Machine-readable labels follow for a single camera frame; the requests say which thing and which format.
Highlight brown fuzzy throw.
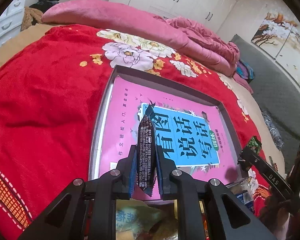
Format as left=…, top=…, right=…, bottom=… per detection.
left=21, top=7, right=43, bottom=31

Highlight pink quilt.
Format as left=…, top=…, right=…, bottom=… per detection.
left=42, top=0, right=253, bottom=93

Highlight yellow green snack packet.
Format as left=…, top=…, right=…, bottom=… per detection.
left=115, top=199, right=178, bottom=239

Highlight blue cookie snack packet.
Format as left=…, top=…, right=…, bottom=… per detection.
left=231, top=180, right=255, bottom=213

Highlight pink blue book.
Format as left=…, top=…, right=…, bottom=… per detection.
left=97, top=76, right=241, bottom=201

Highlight black clothes pile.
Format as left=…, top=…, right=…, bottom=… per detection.
left=29, top=0, right=60, bottom=13

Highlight white drawer cabinet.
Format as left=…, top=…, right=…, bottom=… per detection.
left=0, top=0, right=26, bottom=47

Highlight tan bed sheet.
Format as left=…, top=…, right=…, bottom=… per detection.
left=0, top=24, right=55, bottom=67

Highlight flower wall painting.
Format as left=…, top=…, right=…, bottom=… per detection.
left=251, top=12, right=300, bottom=86

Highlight grey padded headboard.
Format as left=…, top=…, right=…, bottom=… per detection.
left=231, top=34, right=300, bottom=169

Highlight red floral blanket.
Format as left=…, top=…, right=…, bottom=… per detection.
left=0, top=24, right=270, bottom=239

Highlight blue purple clothes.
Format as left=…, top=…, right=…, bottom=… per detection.
left=236, top=60, right=255, bottom=82

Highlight Snickers bar dark wrapper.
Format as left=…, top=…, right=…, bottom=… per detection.
left=136, top=102, right=156, bottom=197

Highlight person's right hand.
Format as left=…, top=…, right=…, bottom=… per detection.
left=259, top=193, right=300, bottom=239

